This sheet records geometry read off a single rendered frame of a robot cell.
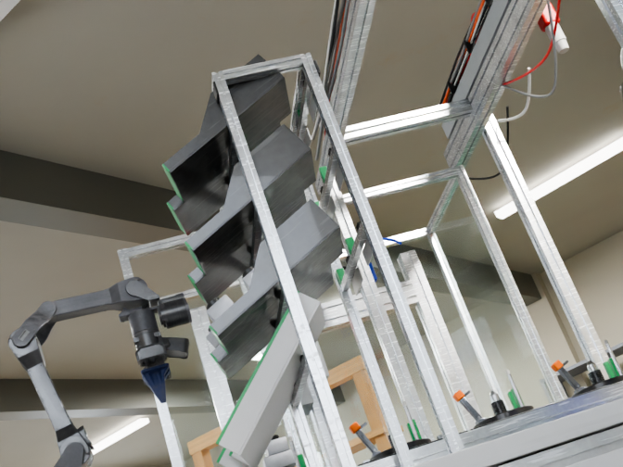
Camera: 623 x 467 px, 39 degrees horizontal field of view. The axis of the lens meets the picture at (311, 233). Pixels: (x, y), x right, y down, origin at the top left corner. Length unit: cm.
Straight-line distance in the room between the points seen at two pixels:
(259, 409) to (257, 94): 58
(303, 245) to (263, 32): 293
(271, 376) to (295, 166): 39
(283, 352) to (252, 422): 12
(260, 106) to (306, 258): 33
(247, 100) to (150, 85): 284
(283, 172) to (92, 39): 263
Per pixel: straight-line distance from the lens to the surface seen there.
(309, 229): 152
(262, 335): 169
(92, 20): 402
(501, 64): 278
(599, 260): 975
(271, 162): 158
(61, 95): 441
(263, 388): 144
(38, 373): 192
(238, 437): 143
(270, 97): 168
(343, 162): 157
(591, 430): 125
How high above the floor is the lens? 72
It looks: 23 degrees up
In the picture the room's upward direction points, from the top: 20 degrees counter-clockwise
